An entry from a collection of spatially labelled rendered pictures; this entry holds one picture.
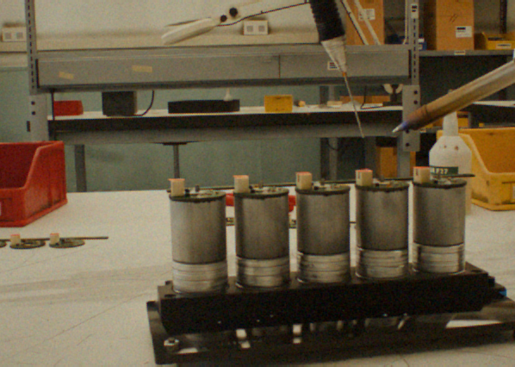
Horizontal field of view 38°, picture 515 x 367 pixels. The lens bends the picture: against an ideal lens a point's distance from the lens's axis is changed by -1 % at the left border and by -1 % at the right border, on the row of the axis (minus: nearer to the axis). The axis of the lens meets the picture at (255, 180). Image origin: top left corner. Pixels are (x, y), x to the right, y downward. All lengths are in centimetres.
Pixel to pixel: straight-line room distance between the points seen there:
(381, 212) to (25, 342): 17
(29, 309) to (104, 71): 226
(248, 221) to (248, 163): 443
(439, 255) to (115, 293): 17
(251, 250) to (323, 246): 3
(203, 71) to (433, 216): 228
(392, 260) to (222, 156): 441
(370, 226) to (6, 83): 461
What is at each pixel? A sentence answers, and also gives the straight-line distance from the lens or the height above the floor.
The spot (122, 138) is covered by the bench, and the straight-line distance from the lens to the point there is 269.
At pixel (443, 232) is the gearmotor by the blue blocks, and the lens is 35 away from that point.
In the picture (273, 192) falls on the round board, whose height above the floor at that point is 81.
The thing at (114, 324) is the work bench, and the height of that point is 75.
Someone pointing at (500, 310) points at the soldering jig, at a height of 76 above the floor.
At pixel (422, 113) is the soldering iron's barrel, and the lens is 32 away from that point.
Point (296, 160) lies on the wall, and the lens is 477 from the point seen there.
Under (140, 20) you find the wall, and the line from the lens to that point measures 477.
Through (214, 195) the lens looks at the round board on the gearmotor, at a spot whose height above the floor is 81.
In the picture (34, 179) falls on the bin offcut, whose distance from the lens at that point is 65.
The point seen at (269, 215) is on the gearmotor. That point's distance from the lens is 32.
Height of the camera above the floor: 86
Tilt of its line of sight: 7 degrees down
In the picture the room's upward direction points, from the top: 1 degrees counter-clockwise
